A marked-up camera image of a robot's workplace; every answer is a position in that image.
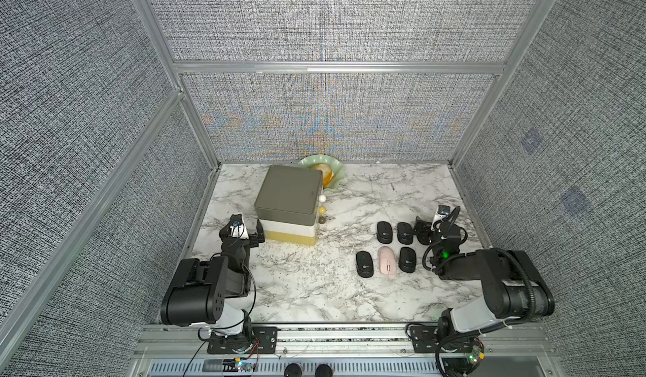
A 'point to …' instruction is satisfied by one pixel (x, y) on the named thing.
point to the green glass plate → (337, 168)
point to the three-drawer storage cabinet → (288, 203)
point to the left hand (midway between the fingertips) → (248, 218)
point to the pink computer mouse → (388, 261)
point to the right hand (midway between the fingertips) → (432, 212)
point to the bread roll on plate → (327, 173)
